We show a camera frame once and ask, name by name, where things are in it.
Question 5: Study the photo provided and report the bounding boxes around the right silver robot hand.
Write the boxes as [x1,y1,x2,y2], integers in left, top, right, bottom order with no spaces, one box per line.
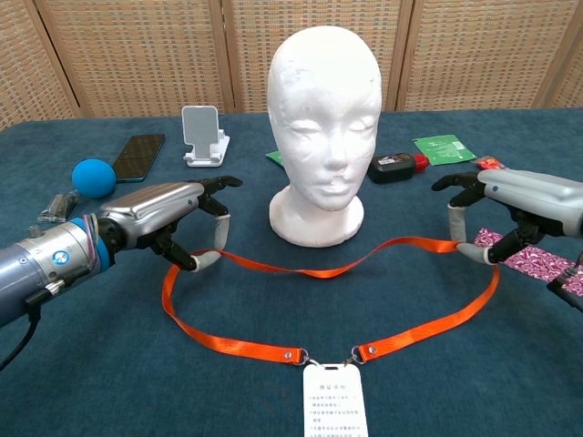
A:
[431,168,583,266]

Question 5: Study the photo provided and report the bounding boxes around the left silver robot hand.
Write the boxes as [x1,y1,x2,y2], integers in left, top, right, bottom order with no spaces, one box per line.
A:
[93,175,244,273]

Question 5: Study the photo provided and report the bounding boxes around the orange lanyard strap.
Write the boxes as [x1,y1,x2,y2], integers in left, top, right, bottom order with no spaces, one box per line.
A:
[161,236,501,367]

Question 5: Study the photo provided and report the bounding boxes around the white ID badge card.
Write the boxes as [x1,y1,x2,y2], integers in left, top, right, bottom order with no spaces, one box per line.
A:
[302,359,369,437]

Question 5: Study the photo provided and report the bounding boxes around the white foam mannequin head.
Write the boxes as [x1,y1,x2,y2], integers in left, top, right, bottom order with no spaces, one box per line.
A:
[267,25,383,249]

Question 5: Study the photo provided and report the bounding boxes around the red candy wrapper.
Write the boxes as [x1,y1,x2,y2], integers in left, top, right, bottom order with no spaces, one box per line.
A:
[473,155,507,172]

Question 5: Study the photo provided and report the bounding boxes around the black smartphone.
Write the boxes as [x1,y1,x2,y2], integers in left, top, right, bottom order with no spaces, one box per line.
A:
[111,133,167,183]

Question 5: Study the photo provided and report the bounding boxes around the blue ball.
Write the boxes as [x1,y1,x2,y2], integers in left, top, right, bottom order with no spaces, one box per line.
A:
[71,158,118,199]

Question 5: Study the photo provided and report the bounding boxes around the purple patterned strip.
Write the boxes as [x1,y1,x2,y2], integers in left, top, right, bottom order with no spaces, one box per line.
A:
[473,227,583,297]

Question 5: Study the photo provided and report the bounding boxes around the clear acrylic block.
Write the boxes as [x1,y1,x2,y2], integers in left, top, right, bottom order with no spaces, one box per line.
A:
[36,191,79,224]

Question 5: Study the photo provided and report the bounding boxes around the large green foil packet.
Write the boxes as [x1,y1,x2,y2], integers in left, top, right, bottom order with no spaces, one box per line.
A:
[412,133,476,167]

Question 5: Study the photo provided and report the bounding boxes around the white phone stand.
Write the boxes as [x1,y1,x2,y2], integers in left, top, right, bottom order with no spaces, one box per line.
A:
[180,105,231,169]

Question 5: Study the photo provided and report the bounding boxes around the black ink bottle red cap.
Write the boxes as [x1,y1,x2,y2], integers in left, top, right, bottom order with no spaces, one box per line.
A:
[367,152,430,185]

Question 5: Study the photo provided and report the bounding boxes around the teal tablecloth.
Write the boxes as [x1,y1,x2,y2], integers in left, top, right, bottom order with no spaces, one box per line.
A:
[0,107,583,437]

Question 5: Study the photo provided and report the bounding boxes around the woven wooden folding screen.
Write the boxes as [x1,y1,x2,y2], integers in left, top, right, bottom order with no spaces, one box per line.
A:
[0,0,583,131]

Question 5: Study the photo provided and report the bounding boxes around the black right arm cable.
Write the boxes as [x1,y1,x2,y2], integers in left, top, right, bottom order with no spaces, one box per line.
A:
[546,266,583,314]

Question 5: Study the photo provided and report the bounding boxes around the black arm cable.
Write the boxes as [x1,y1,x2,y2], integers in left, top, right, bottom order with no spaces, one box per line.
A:
[546,266,583,314]
[0,293,49,372]

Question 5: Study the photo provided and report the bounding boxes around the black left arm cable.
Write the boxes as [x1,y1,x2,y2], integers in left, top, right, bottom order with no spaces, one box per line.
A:
[0,293,49,372]

